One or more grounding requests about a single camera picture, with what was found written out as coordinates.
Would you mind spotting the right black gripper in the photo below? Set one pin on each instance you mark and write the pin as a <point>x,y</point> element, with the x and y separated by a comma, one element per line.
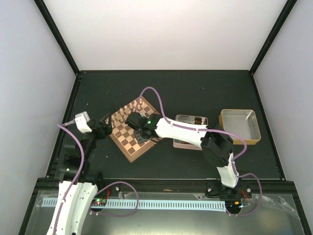
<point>140,138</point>

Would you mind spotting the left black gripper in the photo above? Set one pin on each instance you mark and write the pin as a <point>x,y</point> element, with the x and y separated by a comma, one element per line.
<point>107,129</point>

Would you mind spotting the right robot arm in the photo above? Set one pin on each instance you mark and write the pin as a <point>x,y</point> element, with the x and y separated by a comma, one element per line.
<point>216,144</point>

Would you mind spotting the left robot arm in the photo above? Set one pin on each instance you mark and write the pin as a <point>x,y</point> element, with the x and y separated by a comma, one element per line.
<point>77,186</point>

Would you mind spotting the white chess pieces group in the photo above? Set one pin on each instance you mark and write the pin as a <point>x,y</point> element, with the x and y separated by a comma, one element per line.
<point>123,112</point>

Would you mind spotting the wooden chess board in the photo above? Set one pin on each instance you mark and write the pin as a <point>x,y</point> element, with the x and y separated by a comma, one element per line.
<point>123,136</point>

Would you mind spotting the pile of dark chess pieces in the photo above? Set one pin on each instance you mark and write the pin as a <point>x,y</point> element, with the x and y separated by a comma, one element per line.
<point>198,120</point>

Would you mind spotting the pink metal tin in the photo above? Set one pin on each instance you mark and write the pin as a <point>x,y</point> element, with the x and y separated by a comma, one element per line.
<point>183,143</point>

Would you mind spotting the gold metal tin lid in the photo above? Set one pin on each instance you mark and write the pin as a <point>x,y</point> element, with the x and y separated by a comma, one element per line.
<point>242,123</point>

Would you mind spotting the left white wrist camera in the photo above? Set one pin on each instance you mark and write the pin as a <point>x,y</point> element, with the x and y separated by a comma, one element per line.
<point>81,121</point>

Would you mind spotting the light blue cable duct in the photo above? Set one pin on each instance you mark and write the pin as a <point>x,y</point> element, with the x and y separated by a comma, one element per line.
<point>130,204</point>

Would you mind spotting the black frame post left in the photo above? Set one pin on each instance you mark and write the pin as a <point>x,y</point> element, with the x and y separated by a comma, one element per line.
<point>57,35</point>

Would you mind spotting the black frame post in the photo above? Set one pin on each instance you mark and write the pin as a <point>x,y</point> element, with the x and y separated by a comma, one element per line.
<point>285,12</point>
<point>57,35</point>

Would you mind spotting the black frame post right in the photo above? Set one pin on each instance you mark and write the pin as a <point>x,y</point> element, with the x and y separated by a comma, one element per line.
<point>285,12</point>

